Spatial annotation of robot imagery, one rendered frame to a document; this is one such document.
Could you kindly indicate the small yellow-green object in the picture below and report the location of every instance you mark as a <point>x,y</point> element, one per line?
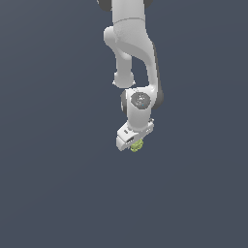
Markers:
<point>137,145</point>

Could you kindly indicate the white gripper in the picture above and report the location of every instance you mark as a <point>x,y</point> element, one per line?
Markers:
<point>126,137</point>

